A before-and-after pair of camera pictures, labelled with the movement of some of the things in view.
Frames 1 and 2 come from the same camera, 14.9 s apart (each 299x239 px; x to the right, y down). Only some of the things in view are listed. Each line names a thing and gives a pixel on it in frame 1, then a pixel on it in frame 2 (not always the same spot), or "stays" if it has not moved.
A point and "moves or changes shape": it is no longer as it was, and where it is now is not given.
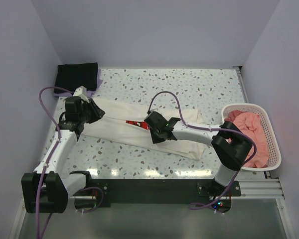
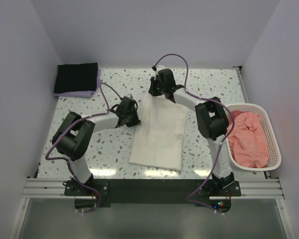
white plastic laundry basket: x=274 y=155 stays
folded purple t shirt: x=88 y=93 stays
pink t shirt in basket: x=251 y=124 stays
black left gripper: x=97 y=113 -> x=136 y=121
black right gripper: x=154 y=139 -> x=152 y=90
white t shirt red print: x=125 y=122 moves or changes shape
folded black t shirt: x=72 y=76 stays
